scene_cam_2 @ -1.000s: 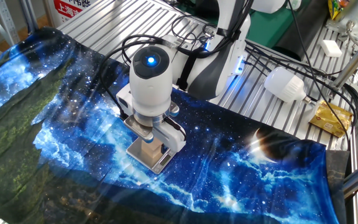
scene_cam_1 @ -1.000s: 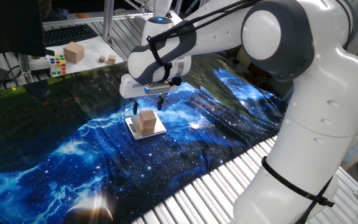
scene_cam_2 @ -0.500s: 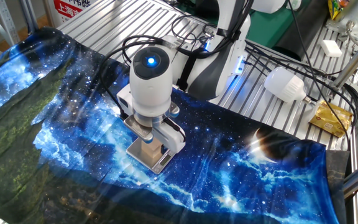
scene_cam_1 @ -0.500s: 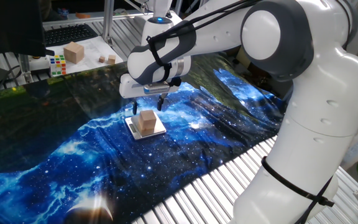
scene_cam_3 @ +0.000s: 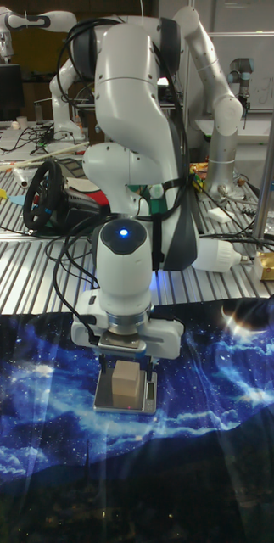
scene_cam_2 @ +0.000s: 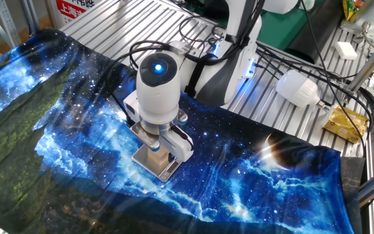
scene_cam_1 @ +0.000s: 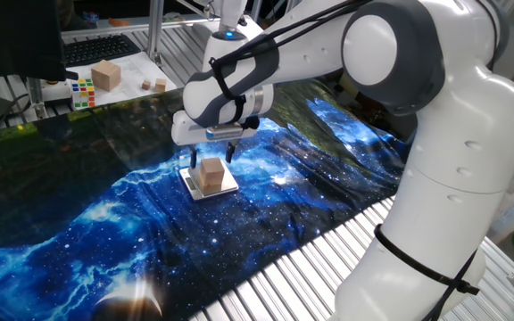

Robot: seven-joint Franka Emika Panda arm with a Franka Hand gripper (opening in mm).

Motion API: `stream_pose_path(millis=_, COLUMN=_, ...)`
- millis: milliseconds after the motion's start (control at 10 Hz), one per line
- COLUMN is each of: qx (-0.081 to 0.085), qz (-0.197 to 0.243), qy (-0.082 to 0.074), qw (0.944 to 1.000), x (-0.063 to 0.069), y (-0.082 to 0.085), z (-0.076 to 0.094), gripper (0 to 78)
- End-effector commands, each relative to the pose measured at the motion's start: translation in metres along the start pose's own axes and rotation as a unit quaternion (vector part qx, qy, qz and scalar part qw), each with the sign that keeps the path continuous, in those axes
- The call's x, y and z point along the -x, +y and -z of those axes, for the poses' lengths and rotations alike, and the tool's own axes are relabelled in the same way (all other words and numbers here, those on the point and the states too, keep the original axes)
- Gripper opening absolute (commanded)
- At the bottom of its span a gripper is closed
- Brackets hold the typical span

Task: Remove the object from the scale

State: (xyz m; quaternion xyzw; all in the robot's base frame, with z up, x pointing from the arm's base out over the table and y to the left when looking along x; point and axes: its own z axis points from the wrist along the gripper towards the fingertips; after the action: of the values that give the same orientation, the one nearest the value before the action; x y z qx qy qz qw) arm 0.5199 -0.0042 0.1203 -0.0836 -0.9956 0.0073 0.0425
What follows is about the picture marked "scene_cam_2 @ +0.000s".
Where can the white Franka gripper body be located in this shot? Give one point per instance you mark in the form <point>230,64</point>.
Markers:
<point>180,143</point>

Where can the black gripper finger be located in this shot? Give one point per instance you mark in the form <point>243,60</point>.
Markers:
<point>171,157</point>

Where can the beige wooden cube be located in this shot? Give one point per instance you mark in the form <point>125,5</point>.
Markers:
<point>157,158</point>

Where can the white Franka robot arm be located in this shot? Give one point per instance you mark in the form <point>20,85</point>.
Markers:
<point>157,94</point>

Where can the silver digital scale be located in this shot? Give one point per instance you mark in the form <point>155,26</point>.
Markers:
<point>171,169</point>

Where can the galaxy print cloth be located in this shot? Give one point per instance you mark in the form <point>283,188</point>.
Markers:
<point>239,182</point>

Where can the white LED bulb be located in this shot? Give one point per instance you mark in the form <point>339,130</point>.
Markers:
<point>295,87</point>

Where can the gold snack packet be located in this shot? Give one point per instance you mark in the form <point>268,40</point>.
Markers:
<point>346,125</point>

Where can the red and white sign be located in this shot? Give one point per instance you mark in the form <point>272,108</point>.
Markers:
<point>70,9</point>

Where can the black rolled mat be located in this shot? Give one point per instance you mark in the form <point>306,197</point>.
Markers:
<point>317,32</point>

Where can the dark underlay mat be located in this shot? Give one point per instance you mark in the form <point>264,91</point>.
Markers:
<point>352,182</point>

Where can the white round cap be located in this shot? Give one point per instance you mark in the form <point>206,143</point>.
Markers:
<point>307,4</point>

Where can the white rectangular block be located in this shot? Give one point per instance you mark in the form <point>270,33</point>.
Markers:
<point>346,50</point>

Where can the grey perforated shelf upright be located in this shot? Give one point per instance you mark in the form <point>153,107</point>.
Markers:
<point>6,22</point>

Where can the colourful snack bag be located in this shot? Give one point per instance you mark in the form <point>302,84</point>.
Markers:
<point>351,8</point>

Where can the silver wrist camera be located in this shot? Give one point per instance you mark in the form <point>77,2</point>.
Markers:
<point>144,136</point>

